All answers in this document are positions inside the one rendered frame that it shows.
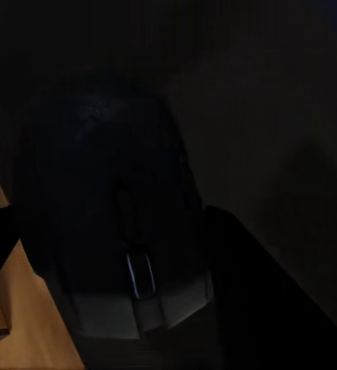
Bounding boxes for mouse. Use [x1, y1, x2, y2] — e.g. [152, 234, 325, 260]
[12, 65, 214, 339]

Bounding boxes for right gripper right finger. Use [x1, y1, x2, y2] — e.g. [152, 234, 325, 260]
[205, 205, 337, 370]

